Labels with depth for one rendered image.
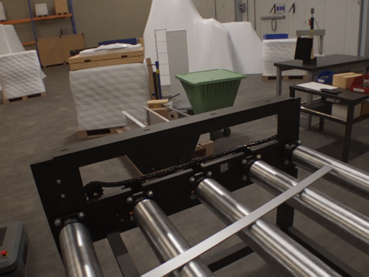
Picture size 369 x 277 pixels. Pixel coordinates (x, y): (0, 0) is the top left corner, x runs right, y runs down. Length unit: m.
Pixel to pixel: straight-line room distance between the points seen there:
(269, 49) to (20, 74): 6.83
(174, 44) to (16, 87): 5.55
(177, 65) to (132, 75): 0.85
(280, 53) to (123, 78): 4.62
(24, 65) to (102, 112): 4.83
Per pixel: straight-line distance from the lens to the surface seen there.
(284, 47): 7.87
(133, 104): 4.54
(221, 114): 1.33
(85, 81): 4.56
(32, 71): 9.10
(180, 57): 4.88
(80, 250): 1.05
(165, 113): 3.96
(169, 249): 0.97
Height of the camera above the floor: 1.57
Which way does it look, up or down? 20 degrees down
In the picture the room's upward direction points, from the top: 5 degrees counter-clockwise
